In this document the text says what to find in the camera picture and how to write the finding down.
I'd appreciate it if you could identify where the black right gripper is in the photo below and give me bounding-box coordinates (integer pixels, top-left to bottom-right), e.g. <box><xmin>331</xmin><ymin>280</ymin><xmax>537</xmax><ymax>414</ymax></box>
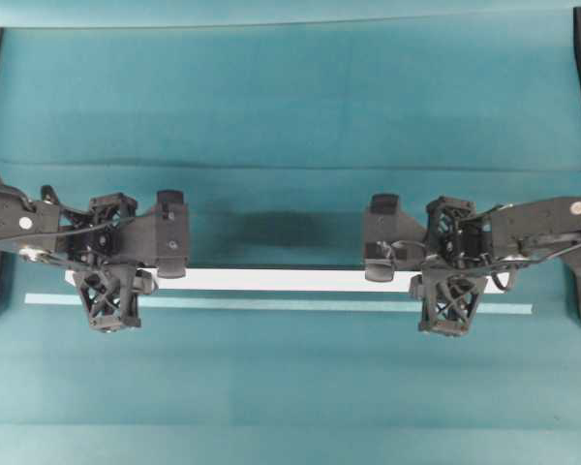
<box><xmin>362</xmin><ymin>193</ymin><xmax>494</xmax><ymax>282</ymax></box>

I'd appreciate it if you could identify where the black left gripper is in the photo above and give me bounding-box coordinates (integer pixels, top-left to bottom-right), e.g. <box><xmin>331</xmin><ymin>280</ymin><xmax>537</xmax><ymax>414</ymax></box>
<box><xmin>57</xmin><ymin>190</ymin><xmax>189</xmax><ymax>279</ymax></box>

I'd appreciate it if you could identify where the white wooden board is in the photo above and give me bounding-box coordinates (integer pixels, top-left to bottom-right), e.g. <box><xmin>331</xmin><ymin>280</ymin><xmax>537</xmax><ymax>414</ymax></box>
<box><xmin>64</xmin><ymin>267</ymin><xmax>489</xmax><ymax>294</ymax></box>

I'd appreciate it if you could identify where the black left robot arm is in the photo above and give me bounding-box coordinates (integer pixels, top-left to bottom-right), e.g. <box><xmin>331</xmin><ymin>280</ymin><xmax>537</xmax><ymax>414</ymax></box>
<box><xmin>0</xmin><ymin>177</ymin><xmax>189</xmax><ymax>279</ymax></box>

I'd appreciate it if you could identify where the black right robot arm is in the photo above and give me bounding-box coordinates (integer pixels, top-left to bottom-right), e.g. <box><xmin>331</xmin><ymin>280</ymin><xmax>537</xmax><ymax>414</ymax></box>
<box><xmin>363</xmin><ymin>194</ymin><xmax>581</xmax><ymax>283</ymax></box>

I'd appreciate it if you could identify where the teal table cloth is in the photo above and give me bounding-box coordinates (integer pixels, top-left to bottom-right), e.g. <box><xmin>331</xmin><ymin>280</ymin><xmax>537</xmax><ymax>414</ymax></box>
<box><xmin>0</xmin><ymin>5</ymin><xmax>581</xmax><ymax>464</ymax></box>

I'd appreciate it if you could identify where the light blue tape strip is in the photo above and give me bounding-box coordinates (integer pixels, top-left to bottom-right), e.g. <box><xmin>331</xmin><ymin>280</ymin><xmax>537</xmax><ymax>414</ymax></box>
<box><xmin>24</xmin><ymin>293</ymin><xmax>533</xmax><ymax>316</ymax></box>

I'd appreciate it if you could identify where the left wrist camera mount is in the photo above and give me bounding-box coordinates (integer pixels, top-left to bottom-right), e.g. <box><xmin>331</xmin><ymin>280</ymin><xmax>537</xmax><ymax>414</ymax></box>
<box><xmin>73</xmin><ymin>264</ymin><xmax>157</xmax><ymax>332</ymax></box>

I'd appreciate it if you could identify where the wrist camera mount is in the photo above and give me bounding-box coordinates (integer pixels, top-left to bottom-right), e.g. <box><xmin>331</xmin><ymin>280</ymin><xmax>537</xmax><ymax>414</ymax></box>
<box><xmin>73</xmin><ymin>264</ymin><xmax>157</xmax><ymax>332</ymax></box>
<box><xmin>410</xmin><ymin>269</ymin><xmax>488</xmax><ymax>337</ymax></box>

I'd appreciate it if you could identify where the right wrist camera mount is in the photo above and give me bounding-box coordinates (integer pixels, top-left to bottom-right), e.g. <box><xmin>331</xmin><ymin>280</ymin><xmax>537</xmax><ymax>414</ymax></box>
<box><xmin>410</xmin><ymin>269</ymin><xmax>488</xmax><ymax>337</ymax></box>

